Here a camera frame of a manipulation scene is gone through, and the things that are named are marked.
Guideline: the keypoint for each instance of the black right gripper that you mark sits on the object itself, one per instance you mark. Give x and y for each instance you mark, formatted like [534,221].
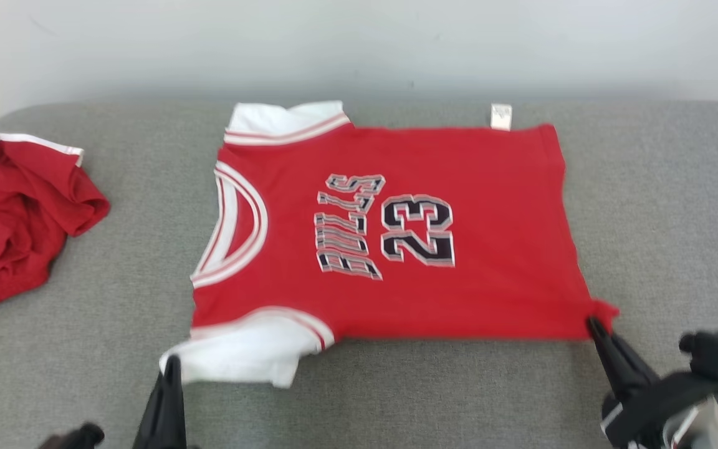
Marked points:
[652,408]

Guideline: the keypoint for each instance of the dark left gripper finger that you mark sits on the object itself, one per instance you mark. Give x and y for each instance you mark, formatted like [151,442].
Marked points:
[181,418]
[156,424]

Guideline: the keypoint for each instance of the red basketball jersey white sleeves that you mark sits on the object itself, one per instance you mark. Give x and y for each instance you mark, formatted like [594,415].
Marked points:
[496,249]

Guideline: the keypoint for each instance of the red shorts white stripe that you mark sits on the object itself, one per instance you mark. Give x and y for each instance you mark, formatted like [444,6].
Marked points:
[16,231]

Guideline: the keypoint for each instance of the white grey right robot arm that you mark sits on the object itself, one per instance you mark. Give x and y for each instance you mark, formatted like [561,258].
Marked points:
[686,431]

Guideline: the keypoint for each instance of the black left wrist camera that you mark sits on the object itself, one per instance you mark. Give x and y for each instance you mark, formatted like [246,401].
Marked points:
[78,436]

